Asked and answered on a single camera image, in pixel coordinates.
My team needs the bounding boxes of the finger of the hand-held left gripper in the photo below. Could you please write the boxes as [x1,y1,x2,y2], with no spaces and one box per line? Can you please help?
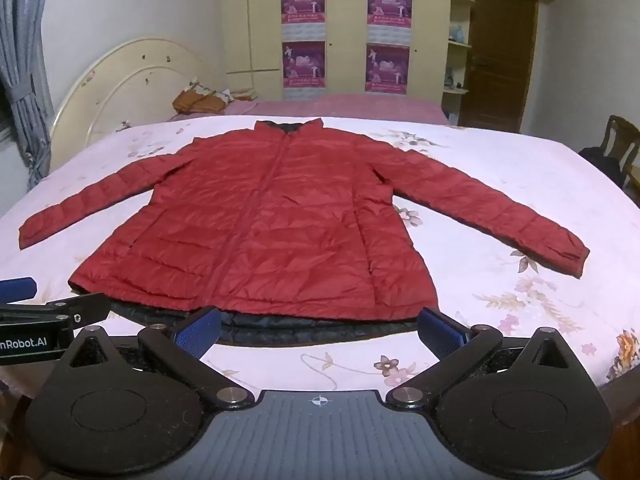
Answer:
[0,276,38,305]
[0,293,110,332]

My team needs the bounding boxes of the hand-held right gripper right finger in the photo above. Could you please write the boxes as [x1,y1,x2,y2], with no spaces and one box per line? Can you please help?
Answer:
[386,306,583,409]

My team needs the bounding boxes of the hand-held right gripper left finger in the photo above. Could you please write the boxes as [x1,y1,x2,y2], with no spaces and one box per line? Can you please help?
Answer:
[60,306,253,409]

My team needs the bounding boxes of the red down jacket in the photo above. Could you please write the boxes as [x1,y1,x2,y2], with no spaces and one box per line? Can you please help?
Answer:
[19,118,591,348]

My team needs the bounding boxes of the grey curtain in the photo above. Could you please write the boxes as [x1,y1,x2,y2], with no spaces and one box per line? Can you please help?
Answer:
[0,0,57,192]

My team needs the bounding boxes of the cream bed headboard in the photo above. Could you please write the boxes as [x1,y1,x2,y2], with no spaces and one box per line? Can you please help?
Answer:
[49,37,221,176]

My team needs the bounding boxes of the black bag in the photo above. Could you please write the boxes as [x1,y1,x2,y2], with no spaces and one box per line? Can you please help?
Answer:
[578,146,626,183]

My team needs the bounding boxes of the plain pink bedspread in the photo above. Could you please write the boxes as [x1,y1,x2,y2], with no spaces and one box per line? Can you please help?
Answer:
[167,97,451,124]

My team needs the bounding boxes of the wooden chair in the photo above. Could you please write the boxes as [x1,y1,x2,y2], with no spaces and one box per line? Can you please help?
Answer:
[602,115,640,191]

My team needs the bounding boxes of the brown wooden door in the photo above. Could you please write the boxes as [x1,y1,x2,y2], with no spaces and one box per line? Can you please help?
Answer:
[457,0,541,133]

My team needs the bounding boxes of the cream wardrobe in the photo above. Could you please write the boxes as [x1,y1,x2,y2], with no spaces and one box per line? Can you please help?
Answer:
[219,0,453,106]

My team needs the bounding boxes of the purple wall poster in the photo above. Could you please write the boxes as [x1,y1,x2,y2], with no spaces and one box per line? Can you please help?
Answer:
[281,0,327,41]
[367,0,413,43]
[282,41,327,102]
[365,45,411,95]

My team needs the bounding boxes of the cream wall shelf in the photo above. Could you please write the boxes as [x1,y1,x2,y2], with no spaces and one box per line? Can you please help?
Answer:
[442,0,476,111]

